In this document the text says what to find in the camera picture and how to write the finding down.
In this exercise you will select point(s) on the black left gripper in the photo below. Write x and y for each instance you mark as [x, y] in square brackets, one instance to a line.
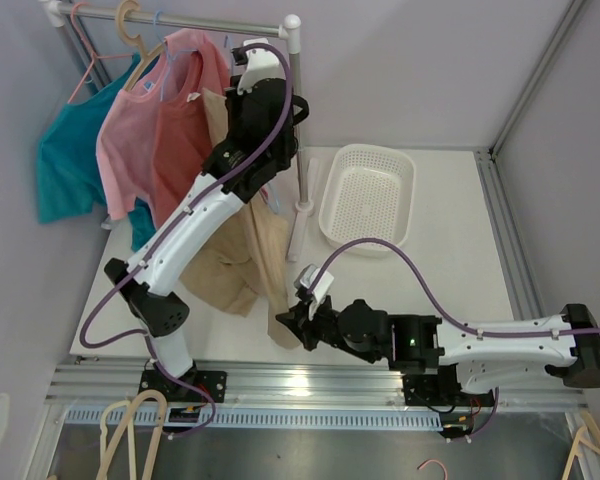
[232, 106]

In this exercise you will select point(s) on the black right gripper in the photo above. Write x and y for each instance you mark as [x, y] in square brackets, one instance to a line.
[304, 326]

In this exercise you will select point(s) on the beige t shirt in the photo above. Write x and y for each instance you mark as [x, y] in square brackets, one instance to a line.
[245, 259]

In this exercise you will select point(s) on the coral red t shirt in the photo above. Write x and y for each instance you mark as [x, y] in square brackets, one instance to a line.
[191, 120]

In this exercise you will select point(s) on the light pink t shirt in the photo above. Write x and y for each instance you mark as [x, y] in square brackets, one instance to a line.
[126, 139]

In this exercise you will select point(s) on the light blue wire hanger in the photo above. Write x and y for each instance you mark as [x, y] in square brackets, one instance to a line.
[267, 192]
[170, 57]

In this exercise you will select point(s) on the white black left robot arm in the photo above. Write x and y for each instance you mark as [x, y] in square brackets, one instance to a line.
[228, 181]

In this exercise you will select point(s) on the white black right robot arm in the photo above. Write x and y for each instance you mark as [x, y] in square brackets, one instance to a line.
[476, 358]

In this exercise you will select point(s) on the beige wooden hanger on rack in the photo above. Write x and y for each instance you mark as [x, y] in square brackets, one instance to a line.
[147, 57]

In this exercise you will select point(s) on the teal t shirt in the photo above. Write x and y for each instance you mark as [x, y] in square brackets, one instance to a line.
[68, 178]

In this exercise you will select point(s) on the beige hanger bottom right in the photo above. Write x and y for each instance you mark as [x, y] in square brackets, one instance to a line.
[583, 459]

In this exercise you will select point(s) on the white perforated plastic basket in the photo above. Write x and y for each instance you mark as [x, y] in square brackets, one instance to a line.
[368, 194]

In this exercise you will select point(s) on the beige hangers bottom left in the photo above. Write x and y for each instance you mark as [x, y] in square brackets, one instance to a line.
[127, 426]

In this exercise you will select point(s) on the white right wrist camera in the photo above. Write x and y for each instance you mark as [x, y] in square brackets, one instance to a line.
[312, 287]

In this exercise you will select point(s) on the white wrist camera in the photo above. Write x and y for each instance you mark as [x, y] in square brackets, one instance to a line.
[259, 64]
[312, 287]

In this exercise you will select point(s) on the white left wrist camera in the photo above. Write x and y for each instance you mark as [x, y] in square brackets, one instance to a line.
[259, 64]

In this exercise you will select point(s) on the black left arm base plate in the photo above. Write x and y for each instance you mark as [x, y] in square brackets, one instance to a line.
[213, 383]

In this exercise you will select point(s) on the white slotted cable duct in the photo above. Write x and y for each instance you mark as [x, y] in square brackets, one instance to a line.
[178, 418]

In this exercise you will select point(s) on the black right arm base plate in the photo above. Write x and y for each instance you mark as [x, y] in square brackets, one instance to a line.
[431, 390]

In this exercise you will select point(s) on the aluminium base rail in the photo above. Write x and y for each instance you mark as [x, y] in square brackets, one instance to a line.
[91, 380]

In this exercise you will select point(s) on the aluminium frame post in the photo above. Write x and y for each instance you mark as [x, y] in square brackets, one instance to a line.
[555, 44]

